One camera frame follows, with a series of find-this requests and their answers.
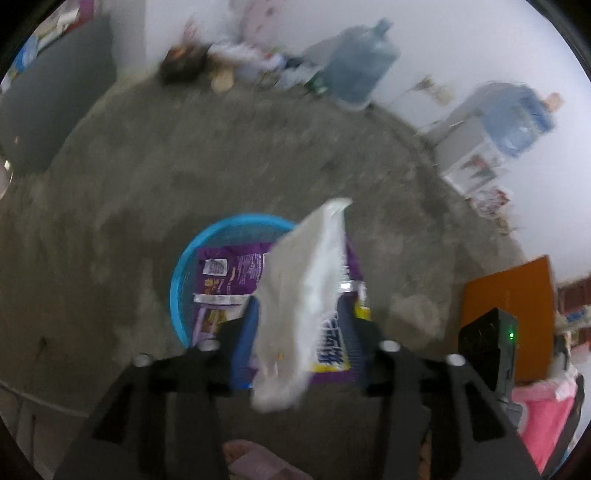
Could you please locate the grey cabinet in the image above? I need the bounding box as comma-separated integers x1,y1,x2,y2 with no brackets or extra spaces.
0,14,118,178

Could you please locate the pile of papers and bags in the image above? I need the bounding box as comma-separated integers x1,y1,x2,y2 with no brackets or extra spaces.
208,39,328,93

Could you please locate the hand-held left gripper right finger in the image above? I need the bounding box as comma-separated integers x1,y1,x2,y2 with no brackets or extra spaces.
344,314,541,480

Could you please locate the blue water jug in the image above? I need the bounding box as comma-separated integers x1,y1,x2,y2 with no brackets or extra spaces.
321,18,400,109
480,83,557,158

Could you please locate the white floor cable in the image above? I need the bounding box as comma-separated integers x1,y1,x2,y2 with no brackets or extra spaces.
0,378,90,418

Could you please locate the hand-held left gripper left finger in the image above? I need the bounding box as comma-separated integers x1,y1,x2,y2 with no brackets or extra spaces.
54,295,262,480

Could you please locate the purple snack packet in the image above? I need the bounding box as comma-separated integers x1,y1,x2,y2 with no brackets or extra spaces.
191,240,370,386

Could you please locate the yellow wrapper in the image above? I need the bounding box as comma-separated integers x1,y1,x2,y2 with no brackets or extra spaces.
355,281,371,322

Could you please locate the colourful printed box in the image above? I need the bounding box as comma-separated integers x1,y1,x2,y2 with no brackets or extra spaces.
471,185,513,217

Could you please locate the orange box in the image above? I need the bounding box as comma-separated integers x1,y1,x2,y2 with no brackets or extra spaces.
462,255,557,384

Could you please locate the pink cloth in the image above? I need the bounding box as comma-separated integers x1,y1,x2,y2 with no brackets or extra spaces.
510,376,585,474

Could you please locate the cardboard piece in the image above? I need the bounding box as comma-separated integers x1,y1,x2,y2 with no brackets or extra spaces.
210,69,236,93

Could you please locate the blue plastic waste bin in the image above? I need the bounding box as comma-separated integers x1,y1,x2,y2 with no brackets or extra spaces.
169,213,301,349

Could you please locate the dark bag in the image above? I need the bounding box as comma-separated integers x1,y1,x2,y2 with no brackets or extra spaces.
159,44,213,86

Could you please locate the white plastic bag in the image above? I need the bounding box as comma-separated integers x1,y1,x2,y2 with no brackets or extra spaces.
252,198,354,414

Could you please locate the pink board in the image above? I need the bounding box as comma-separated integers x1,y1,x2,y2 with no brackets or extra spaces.
240,0,282,44

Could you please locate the pink slipper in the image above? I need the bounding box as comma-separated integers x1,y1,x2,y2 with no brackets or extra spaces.
224,440,315,480

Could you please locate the white water dispenser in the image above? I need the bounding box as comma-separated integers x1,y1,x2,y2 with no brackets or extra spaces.
434,115,509,195

